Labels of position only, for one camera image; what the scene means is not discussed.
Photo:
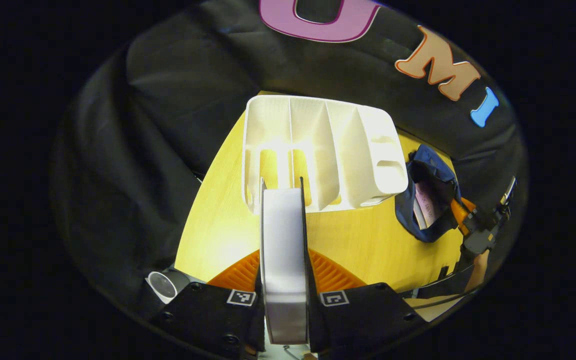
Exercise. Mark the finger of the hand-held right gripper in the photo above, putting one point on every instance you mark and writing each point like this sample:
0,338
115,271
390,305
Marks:
460,214

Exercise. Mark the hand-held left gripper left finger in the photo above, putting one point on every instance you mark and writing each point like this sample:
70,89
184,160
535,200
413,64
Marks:
203,320

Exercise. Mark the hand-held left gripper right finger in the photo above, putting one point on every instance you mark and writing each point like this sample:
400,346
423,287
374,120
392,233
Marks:
368,315

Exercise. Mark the blue schoolbag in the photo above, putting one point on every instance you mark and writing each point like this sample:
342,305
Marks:
430,165

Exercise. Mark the black book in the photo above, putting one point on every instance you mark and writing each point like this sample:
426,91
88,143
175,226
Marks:
283,265

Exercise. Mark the white bookshelf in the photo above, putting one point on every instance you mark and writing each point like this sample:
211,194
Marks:
318,145

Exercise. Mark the white cylinder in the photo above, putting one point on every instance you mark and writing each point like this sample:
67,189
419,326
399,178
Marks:
164,286

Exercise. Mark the black backdrop cloth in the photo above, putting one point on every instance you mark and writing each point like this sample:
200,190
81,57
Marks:
133,150

